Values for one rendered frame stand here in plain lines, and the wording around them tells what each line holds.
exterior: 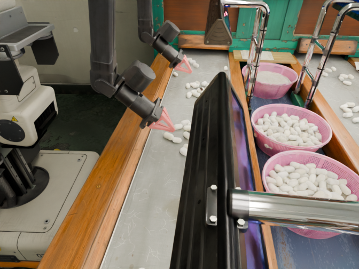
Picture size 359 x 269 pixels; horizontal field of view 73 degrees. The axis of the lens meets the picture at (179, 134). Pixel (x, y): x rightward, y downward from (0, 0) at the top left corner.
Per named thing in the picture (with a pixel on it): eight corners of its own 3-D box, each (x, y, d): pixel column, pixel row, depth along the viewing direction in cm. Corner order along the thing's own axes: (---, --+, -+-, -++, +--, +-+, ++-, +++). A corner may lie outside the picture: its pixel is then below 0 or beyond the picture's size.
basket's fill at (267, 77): (245, 97, 118) (247, 87, 114) (241, 78, 135) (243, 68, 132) (293, 100, 115) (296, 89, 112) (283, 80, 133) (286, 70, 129)
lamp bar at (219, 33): (203, 45, 69) (205, 17, 64) (209, 4, 118) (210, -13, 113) (232, 46, 68) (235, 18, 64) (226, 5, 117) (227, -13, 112)
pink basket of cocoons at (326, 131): (270, 175, 78) (277, 153, 73) (235, 128, 99) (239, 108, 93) (339, 161, 83) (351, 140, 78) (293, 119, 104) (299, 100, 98)
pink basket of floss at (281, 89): (269, 108, 111) (274, 89, 105) (228, 86, 128) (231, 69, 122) (303, 92, 123) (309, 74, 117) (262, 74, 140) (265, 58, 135)
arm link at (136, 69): (99, 71, 70) (91, 86, 63) (121, 41, 64) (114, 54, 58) (134, 95, 75) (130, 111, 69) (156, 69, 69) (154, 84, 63)
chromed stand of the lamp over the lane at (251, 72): (206, 114, 107) (215, 0, 80) (208, 93, 123) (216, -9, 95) (250, 117, 105) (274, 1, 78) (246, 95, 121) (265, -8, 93)
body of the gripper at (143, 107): (163, 100, 75) (144, 84, 73) (157, 118, 67) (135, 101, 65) (150, 112, 78) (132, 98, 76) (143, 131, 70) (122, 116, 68)
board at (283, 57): (234, 61, 133) (234, 58, 132) (232, 52, 145) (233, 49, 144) (296, 64, 130) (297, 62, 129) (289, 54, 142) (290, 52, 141)
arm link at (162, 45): (151, 42, 106) (148, 46, 102) (161, 30, 103) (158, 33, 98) (163, 53, 108) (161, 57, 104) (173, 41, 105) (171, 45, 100)
